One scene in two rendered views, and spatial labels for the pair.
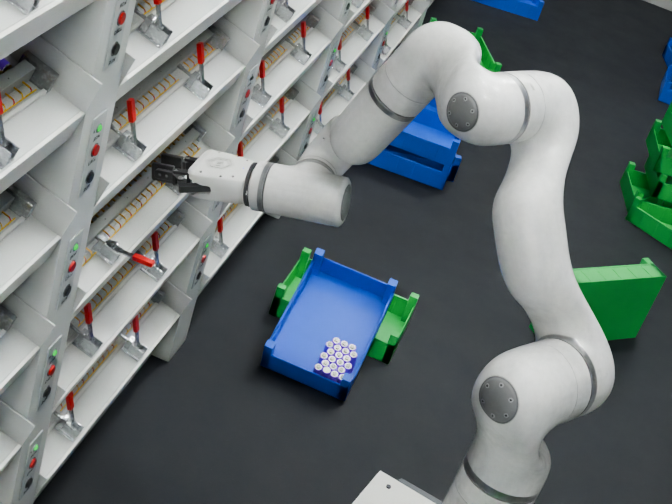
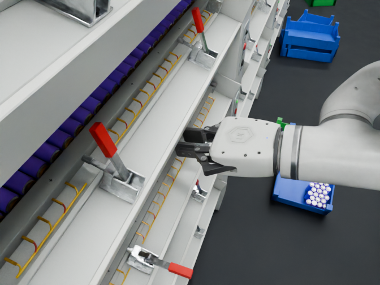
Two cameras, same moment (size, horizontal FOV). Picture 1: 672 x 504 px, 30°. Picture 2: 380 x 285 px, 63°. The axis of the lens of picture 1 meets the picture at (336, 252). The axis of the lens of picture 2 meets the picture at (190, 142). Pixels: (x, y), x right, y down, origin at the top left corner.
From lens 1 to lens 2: 163 cm
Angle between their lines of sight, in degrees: 17
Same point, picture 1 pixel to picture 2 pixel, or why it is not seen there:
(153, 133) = (158, 138)
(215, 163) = (236, 135)
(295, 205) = (340, 178)
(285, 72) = (258, 21)
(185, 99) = (191, 76)
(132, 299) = (186, 228)
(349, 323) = not seen: hidden behind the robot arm
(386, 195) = (305, 72)
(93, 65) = not seen: outside the picture
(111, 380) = (185, 263)
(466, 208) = (346, 69)
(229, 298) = not seen: hidden behind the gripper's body
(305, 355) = (295, 188)
